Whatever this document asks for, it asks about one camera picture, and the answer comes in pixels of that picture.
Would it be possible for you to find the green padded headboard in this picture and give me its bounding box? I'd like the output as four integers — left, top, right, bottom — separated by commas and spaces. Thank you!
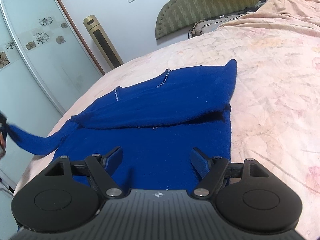
155, 0, 259, 40

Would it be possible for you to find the peach blanket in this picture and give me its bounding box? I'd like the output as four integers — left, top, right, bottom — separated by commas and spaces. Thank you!
221, 0, 319, 37

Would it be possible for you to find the glass floral wardrobe door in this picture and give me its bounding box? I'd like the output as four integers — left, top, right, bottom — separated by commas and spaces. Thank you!
0, 0, 103, 190

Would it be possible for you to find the gold tower fan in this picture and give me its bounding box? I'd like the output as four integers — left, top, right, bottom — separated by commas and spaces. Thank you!
83, 15, 124, 69

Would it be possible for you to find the blue knit sweater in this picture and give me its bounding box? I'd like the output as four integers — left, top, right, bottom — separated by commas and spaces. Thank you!
4, 60, 237, 191

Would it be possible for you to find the pink floral bed sheet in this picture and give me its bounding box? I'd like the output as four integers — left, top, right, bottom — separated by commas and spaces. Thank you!
15, 21, 320, 240

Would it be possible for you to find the black clothes pile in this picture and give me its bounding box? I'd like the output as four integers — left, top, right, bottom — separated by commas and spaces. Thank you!
244, 0, 266, 14

